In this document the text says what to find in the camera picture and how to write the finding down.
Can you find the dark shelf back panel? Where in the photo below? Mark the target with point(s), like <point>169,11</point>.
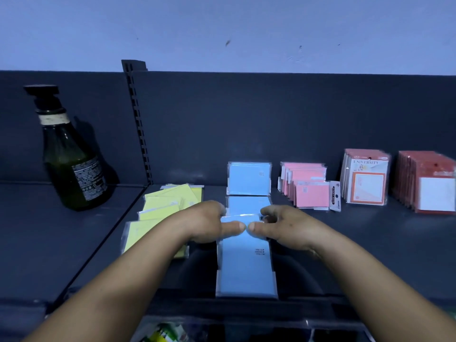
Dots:
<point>21,131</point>
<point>285,113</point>

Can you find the row of red notepad packets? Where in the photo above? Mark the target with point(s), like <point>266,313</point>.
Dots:
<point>433,190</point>

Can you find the dark green pump bottle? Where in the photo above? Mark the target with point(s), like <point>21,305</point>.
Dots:
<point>73,167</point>

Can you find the row of blue note packets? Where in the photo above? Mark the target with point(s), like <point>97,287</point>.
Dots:
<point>246,281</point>

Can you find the row of pink note packets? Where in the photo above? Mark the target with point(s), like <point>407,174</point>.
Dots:
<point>311,195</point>

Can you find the blue sticky note pack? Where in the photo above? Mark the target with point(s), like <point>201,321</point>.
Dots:
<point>242,217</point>

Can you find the yellow sticky note packet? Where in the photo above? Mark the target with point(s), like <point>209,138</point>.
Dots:
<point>137,233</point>
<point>182,193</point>
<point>154,213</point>
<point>160,201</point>

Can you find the person's right thumb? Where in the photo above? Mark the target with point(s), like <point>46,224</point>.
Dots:
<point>257,229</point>

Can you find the dark metal shelf board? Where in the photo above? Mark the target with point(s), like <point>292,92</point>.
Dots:
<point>356,252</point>
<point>46,238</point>

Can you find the person's right hand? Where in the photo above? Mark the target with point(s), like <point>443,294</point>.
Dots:
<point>288,229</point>

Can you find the person's left thumb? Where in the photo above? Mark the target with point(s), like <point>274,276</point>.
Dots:
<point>233,229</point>

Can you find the person's left forearm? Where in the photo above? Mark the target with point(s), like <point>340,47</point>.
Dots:
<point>117,284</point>

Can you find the clear plastic bin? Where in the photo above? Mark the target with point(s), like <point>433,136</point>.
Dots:
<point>249,329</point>

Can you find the person's left hand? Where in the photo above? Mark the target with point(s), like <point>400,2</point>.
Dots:
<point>203,224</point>

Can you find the person's right forearm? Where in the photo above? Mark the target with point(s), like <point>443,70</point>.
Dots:
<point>377,288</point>

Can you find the row of orange framed notepads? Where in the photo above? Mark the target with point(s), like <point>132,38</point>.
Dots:
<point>368,181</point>

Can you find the dark slotted shelf upright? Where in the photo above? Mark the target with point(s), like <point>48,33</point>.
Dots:
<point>137,121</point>

